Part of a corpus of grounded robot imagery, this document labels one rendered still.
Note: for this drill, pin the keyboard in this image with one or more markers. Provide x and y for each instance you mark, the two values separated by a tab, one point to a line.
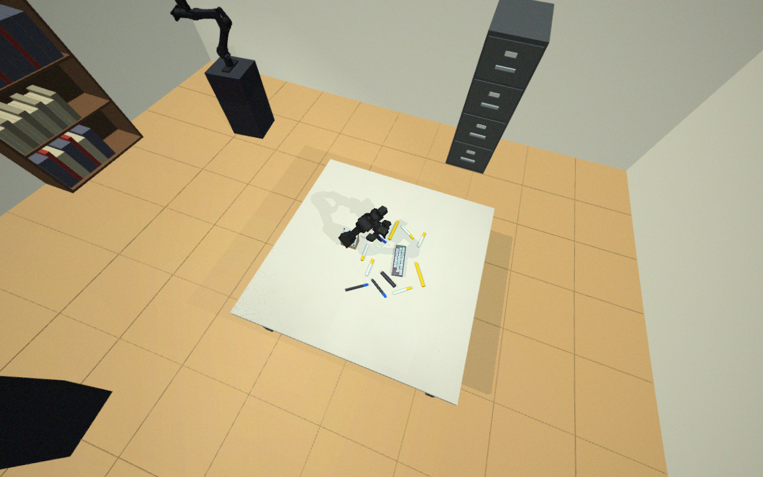
399	260

